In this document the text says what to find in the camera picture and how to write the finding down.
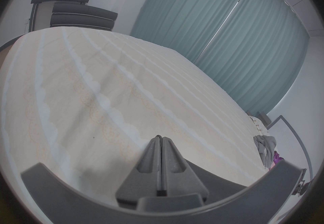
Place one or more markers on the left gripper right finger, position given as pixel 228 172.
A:
pixel 189 185

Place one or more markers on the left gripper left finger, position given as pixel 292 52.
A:
pixel 129 187

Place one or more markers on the black T-shirt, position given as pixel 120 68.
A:
pixel 217 180

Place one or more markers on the pile of clothes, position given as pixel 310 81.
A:
pixel 276 159

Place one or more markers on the bed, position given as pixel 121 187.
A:
pixel 101 86

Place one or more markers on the grey garment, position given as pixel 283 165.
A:
pixel 265 147

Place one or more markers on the white printed pillow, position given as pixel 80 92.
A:
pixel 259 125

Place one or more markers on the grey bedside table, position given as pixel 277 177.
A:
pixel 263 117

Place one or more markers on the blue-green curtain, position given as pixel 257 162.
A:
pixel 187 7
pixel 258 53

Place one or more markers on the black chest of drawers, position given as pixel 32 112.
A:
pixel 81 16

